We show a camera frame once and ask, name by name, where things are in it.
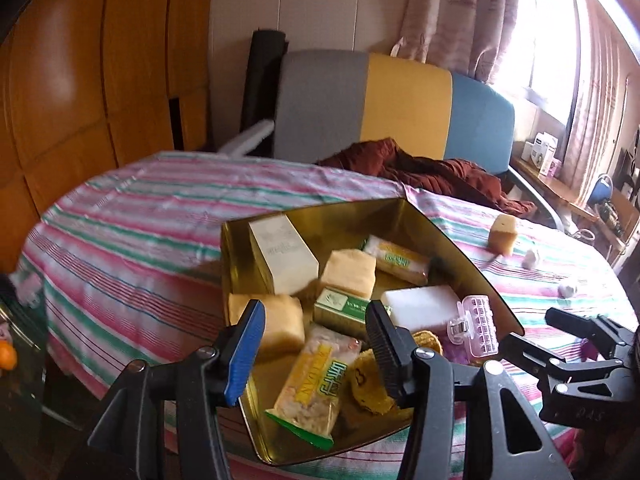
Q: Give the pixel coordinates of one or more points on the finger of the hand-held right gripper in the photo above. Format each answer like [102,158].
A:
[585,330]
[532,357]

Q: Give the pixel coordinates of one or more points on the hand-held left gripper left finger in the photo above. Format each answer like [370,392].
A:
[245,355]

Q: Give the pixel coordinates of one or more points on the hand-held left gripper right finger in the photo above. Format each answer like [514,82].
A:
[385,355]

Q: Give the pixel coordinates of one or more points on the tan sponge cake cube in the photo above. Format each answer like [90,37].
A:
[350,272]
[502,235]
[280,325]

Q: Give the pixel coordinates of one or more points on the pink hair claw clip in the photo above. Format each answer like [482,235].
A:
[477,325]

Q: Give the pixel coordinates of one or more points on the yellow green snack packet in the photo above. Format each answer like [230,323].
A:
[315,390]
[395,257]

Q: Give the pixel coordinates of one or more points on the gold metal tray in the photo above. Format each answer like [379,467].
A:
[350,225]

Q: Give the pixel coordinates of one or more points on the small purple item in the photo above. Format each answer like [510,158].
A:
[586,349]

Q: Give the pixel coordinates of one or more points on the yellow knitted scrubber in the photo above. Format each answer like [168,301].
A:
[365,385]

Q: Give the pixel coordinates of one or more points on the white crumpled paper ball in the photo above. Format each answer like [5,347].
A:
[569,288]
[531,258]

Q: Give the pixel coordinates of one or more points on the green and white small box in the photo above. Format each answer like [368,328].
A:
[340,310]

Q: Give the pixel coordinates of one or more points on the tall white carton box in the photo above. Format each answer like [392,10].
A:
[280,255]

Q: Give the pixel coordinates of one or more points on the blue chair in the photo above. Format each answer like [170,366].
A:
[600,192]

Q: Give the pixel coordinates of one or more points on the wooden side desk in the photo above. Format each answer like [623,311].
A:
[565,190]

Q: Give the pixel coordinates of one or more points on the pink green striped tablecloth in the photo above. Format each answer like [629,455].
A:
[150,220]

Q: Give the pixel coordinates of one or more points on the white printed carton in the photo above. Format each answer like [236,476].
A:
[540,152]

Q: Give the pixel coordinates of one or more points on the maroon blanket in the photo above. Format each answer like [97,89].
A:
[450,175]

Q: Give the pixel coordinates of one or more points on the glass side table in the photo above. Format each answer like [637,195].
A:
[25,385]

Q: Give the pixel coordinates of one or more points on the pale pink cloth bundle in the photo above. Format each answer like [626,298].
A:
[27,287]

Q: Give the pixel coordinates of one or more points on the orange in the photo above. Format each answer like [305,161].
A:
[6,355]

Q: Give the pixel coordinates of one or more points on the pale pink curtain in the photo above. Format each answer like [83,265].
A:
[605,85]
[450,10]

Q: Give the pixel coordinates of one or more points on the grey yellow blue sofa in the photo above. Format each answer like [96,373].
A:
[405,100]

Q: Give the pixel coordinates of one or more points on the window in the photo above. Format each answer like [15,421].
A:
[545,35]

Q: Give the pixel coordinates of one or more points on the wooden wardrobe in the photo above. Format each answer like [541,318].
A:
[75,85]

